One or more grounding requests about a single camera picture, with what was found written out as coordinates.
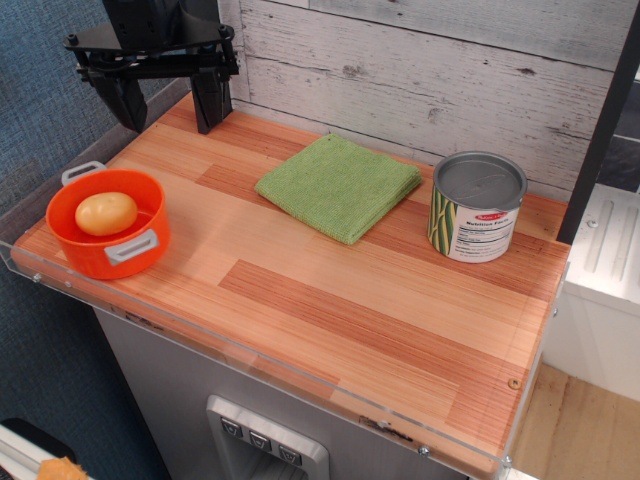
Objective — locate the silver dispenser panel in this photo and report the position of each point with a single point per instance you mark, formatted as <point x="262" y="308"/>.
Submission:
<point x="251" y="446"/>

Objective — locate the orange toy pot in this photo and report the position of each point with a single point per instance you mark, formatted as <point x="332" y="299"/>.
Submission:
<point x="121" y="254"/>

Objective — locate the yellow toy potato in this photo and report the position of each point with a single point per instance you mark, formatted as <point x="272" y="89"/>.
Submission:
<point x="105" y="214"/>

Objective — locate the grey toy fridge cabinet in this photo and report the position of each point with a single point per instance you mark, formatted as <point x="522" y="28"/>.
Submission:
<point x="171" y="384"/>

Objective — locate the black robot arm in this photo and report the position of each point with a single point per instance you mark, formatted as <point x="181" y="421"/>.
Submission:
<point x="157" y="40"/>

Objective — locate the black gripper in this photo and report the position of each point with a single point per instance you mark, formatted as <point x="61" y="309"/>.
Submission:
<point x="203" y="51"/>

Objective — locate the orange object bottom left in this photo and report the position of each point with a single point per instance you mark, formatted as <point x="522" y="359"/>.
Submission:
<point x="60" y="469"/>

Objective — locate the white toy sink unit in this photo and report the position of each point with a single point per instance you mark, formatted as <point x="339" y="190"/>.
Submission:
<point x="594" y="331"/>

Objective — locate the clear acrylic table guard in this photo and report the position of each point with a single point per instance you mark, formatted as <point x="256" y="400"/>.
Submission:
<point x="376" y="363"/>

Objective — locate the dark right vertical post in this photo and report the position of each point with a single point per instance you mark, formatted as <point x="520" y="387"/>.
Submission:
<point x="615" y="100"/>

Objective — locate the green cloth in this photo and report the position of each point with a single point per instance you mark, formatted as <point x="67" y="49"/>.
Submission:
<point x="338" y="187"/>

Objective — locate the toy corn can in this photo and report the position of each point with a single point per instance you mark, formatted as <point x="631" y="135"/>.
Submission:
<point x="475" y="202"/>

